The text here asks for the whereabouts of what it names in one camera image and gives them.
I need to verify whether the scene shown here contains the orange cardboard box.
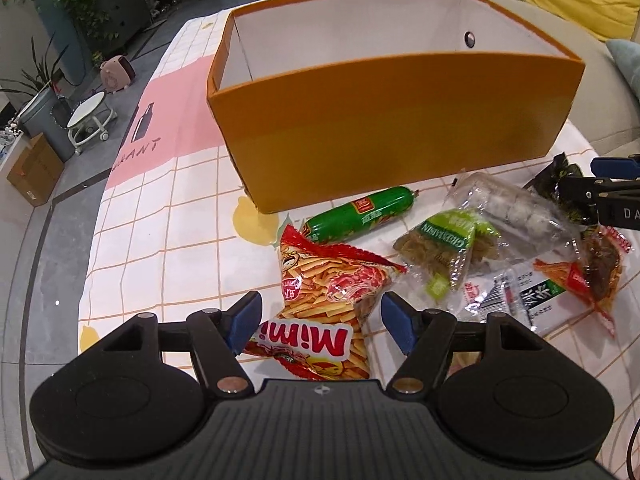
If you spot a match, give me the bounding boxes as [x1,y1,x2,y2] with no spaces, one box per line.
[206,0,586,215]

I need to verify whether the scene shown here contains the pink heater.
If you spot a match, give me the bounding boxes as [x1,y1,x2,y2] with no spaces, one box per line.
[100,55,137,93]

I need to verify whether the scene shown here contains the red shrimp stick packet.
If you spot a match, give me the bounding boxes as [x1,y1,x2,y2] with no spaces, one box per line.
[276,222,408,326]
[243,310,373,382]

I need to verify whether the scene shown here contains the checked lemon print tablecloth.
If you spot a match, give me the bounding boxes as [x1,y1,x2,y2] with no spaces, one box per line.
[80,0,640,480]

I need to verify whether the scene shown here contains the white round stool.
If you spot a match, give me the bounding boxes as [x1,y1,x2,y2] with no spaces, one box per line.
[66,91,118,156]

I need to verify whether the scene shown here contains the red-brown snack packet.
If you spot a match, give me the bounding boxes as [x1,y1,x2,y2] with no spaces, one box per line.
[565,225,633,338]

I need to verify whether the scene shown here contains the grey trash bin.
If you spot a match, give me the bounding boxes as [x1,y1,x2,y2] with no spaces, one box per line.
[17,87,76,161]

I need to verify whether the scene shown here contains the green raisin packet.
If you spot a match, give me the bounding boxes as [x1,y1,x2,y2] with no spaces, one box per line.
[392,207,503,303]

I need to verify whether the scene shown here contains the brown cardboard carton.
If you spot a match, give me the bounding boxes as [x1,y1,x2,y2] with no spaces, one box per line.
[6,132,65,207]

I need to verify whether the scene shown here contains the clear packet of white balls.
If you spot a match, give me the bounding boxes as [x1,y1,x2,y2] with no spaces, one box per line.
[447,170,576,256]

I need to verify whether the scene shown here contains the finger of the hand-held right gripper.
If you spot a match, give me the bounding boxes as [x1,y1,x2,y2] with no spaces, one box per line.
[556,175,608,226]
[590,156,640,182]

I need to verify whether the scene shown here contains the blue-grey cushion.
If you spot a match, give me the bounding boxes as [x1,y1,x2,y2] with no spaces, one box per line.
[607,40,640,111]

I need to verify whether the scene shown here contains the dark green snack packet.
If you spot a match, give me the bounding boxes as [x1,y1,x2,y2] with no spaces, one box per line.
[522,152,601,233]

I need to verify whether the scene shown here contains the white spicy stick packet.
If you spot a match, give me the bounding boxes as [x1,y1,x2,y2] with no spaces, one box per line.
[457,257,601,336]

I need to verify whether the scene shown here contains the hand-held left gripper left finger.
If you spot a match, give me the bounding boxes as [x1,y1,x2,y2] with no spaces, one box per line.
[95,290,263,397]

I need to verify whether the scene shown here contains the beige sofa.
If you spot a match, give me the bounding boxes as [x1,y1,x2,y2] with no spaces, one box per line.
[367,0,640,157]

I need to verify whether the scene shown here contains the green sausage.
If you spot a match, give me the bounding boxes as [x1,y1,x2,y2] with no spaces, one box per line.
[302,186,420,246]

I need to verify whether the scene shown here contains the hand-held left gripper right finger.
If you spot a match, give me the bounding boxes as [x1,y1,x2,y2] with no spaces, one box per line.
[381,290,549,397]

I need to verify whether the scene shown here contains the spiky potted plant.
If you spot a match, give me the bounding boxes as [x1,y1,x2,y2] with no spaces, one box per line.
[0,35,71,106]

